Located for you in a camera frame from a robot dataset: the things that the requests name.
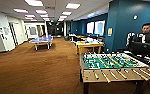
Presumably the yellow wooden gaming table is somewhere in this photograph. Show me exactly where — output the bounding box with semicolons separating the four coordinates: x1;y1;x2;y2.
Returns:
73;39;105;56

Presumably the grey framed wall panel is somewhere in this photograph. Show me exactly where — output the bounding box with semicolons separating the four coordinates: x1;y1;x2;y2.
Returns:
27;26;38;36

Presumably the rectangular ceiling light panel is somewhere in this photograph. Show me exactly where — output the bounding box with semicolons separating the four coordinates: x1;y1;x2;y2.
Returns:
23;0;45;7
35;9;49;15
61;11;73;16
13;7;29;15
65;2;82;10
23;13;36;19

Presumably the black wheeled cart with monitor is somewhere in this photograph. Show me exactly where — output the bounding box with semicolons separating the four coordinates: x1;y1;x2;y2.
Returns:
128;41;150;66

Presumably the green foosball table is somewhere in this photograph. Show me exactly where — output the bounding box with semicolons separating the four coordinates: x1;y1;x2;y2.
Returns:
78;51;150;94

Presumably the white office door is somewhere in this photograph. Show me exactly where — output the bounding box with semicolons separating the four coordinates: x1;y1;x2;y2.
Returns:
10;22;24;46

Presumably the bright office window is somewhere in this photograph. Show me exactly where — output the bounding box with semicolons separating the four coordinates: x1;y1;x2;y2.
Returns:
86;21;96;36
94;19;106;36

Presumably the white black control rig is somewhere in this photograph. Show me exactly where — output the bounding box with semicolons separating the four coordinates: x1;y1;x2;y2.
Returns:
125;31;138;46

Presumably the yellow wall sign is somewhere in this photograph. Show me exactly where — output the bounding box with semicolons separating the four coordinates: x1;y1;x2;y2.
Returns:
107;27;114;37

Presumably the blue ping pong table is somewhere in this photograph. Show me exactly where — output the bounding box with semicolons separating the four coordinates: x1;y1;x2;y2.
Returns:
27;35;55;51

